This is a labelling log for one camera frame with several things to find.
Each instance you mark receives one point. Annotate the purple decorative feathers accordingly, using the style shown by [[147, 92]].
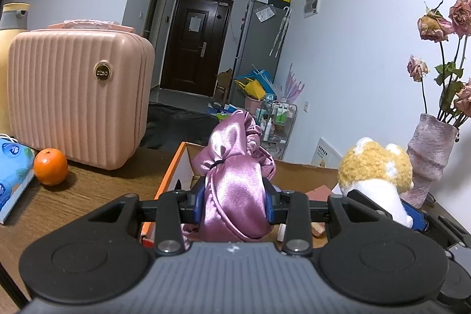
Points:
[[292, 88]]

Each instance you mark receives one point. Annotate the pink ribbed suitcase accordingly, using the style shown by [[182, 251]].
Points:
[[82, 91]]

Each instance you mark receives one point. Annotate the grey refrigerator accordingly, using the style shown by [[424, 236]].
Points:
[[260, 30]]

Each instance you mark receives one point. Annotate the wire trolley with bottles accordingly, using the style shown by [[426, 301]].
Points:
[[276, 119]]

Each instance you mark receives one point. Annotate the blue tissue pack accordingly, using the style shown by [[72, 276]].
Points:
[[16, 172]]

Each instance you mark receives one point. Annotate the yellow blue bags pile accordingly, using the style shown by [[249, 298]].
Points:
[[256, 84]]

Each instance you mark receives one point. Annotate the brown layered sponge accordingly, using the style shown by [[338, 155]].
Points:
[[319, 196]]

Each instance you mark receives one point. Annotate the red cardboard box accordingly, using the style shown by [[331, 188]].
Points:
[[288, 176]]

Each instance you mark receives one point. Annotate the dried pink roses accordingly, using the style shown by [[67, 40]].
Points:
[[451, 34]]

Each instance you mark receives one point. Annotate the yellow white plush toy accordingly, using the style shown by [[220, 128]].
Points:
[[382, 173]]

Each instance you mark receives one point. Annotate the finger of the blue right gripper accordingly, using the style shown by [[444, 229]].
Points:
[[419, 222]]

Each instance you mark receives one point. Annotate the pink satin bonnet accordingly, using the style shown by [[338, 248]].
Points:
[[233, 165]]

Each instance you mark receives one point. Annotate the purple textured vase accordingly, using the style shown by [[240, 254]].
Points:
[[429, 151]]

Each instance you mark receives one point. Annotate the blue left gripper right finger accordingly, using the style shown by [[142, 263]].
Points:
[[275, 207]]

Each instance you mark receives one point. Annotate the yellow thermos jug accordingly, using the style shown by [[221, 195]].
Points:
[[14, 21]]

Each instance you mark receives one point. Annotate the dark entrance door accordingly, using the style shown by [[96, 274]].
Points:
[[195, 46]]

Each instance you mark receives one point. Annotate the orange fruit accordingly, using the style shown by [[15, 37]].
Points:
[[50, 167]]

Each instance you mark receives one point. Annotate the wall electrical panel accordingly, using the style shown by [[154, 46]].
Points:
[[311, 7]]

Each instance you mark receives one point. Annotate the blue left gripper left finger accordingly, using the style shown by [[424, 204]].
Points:
[[195, 203]]

